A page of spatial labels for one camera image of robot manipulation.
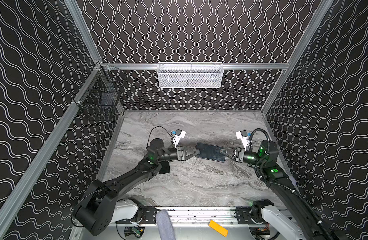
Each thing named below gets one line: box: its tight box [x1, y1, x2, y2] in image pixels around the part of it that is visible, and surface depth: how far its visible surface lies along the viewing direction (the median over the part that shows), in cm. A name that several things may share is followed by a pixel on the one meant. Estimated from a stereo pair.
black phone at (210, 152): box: [195, 142, 227, 163], surface depth 70 cm
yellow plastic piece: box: [208, 220, 229, 238], surface depth 72 cm
